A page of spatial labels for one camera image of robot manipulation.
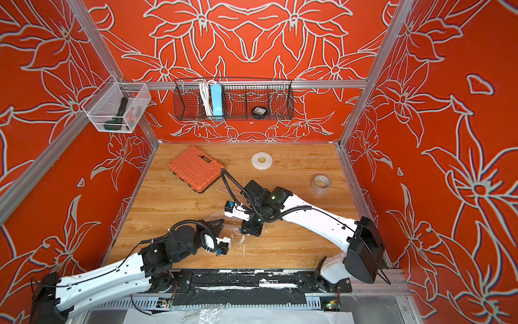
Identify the white tape roll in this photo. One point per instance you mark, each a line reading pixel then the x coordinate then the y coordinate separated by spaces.
pixel 262 161

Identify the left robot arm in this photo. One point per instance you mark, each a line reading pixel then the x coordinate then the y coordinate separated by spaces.
pixel 56 298

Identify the clear acrylic wall box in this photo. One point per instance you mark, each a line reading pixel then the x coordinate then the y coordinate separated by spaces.
pixel 104 102

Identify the green black tool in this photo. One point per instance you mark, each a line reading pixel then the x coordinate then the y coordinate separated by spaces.
pixel 115 123

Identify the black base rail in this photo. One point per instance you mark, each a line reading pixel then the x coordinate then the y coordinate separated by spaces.
pixel 200 288

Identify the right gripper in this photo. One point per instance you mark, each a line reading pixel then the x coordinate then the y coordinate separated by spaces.
pixel 249 230

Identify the orange plastic tool case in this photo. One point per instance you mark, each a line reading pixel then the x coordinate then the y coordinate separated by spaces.
pixel 196 168

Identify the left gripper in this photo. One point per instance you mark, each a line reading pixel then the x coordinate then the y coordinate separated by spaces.
pixel 206 228

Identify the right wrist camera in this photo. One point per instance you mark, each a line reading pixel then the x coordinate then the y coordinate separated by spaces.
pixel 233 210

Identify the small black device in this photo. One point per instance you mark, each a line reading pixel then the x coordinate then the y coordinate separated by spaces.
pixel 259 111

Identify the black wire basket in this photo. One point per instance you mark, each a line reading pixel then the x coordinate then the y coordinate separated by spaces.
pixel 192 99

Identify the light blue box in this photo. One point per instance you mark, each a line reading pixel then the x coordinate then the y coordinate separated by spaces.
pixel 216 92

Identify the clear tape roll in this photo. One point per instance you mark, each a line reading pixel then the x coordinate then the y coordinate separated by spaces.
pixel 321 184

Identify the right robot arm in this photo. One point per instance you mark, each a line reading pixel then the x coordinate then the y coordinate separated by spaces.
pixel 362 247

